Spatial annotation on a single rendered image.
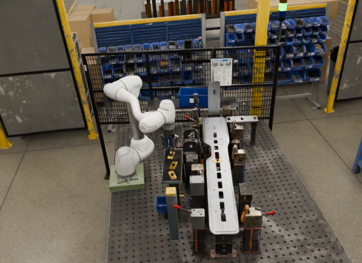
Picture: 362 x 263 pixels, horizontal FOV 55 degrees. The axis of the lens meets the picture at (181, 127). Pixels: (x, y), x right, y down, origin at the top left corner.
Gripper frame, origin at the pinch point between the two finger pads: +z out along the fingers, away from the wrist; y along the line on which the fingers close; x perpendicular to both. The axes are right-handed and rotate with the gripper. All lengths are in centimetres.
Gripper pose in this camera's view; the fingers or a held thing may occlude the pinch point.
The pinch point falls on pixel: (171, 151)
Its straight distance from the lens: 252.2
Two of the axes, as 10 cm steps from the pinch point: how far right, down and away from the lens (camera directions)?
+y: 9.8, 0.7, -2.1
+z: 0.5, 8.4, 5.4
